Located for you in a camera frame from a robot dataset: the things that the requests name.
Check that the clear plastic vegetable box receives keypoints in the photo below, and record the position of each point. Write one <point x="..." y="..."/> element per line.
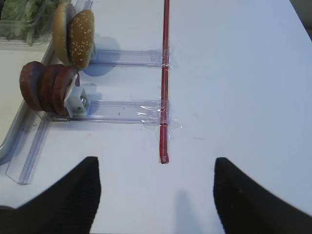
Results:
<point x="24" y="22"/>

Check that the clear rail under patties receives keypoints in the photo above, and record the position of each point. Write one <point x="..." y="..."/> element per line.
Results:
<point x="151" y="113"/>

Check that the white pusher block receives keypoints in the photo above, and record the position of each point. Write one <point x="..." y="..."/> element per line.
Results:
<point x="76" y="101"/>

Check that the clear long right guide rail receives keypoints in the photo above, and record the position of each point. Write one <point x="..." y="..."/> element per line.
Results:
<point x="27" y="151"/>

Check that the outer meat patty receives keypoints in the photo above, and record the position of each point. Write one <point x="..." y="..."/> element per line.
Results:
<point x="29" y="83"/>

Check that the sesame bun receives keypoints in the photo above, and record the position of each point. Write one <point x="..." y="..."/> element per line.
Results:
<point x="81" y="35"/>
<point x="60" y="25"/>

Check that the middle meat patty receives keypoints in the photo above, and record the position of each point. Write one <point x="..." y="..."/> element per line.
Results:
<point x="46" y="87"/>

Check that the metal tray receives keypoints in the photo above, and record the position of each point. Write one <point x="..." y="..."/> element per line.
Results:
<point x="12" y="107"/>

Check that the rear sesame bun top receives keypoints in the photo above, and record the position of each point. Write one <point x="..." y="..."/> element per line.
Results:
<point x="60" y="25"/>

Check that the meat patty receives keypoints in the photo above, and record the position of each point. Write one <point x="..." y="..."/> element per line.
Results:
<point x="46" y="87"/>
<point x="29" y="83"/>
<point x="61" y="83"/>

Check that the red strip on table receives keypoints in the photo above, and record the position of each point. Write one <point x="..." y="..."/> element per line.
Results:
<point x="163" y="130"/>

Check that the green lettuce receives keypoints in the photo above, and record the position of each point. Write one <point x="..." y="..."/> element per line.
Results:
<point x="19" y="14"/>

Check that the front sesame bun top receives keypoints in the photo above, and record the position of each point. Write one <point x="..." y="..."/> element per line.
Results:
<point x="81" y="35"/>

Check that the inner meat patty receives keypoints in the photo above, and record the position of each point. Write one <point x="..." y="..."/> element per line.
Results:
<point x="61" y="83"/>

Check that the clear rail under buns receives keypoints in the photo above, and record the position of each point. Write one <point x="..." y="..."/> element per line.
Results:
<point x="131" y="58"/>

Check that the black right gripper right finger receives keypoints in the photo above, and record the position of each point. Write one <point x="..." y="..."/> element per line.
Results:
<point x="245" y="207"/>

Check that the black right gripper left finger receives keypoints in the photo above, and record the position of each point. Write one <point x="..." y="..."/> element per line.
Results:
<point x="67" y="207"/>

